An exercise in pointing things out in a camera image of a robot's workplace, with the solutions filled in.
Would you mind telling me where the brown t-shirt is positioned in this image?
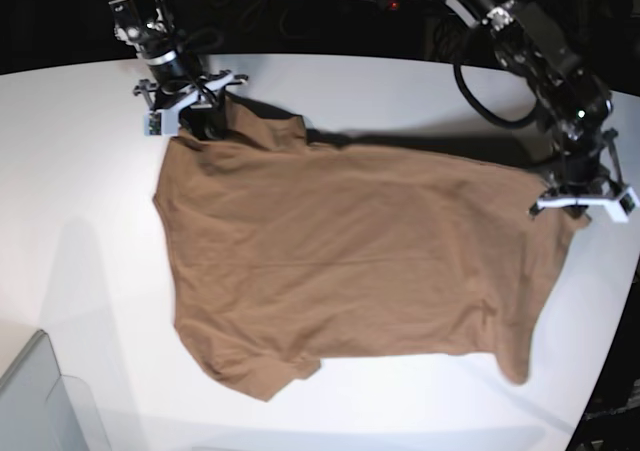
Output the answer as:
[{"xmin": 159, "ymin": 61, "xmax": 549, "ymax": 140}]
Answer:
[{"xmin": 154, "ymin": 102, "xmax": 588, "ymax": 401}]

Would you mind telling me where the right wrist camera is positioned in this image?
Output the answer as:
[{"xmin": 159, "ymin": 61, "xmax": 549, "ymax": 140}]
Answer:
[{"xmin": 143, "ymin": 109, "xmax": 179, "ymax": 137}]

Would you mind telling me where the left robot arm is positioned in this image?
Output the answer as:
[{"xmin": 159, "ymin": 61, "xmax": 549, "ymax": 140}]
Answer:
[{"xmin": 444, "ymin": 0, "xmax": 639, "ymax": 223}]

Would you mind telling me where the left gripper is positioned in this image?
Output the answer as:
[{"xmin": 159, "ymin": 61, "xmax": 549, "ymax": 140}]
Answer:
[{"xmin": 528, "ymin": 128, "xmax": 634, "ymax": 219}]

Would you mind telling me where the black power strip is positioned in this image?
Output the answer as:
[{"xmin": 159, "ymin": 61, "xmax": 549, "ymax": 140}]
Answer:
[{"xmin": 376, "ymin": 0, "xmax": 432, "ymax": 14}]

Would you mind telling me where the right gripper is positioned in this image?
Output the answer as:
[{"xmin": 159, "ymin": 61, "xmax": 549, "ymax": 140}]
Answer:
[{"xmin": 133, "ymin": 70, "xmax": 249, "ymax": 141}]

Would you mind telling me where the grey plastic bin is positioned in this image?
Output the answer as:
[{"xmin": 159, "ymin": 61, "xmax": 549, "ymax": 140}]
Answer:
[{"xmin": 1, "ymin": 330, "xmax": 112, "ymax": 450}]

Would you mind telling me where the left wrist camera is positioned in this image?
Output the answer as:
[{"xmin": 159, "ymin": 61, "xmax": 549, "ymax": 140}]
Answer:
[{"xmin": 606, "ymin": 187, "xmax": 639, "ymax": 223}]

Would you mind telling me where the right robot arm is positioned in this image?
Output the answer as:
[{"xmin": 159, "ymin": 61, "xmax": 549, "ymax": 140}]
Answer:
[{"xmin": 107, "ymin": 0, "xmax": 248, "ymax": 141}]

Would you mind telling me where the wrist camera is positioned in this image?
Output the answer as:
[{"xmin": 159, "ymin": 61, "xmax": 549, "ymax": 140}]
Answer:
[
  {"xmin": 606, "ymin": 187, "xmax": 639, "ymax": 223},
  {"xmin": 143, "ymin": 109, "xmax": 179, "ymax": 137}
]

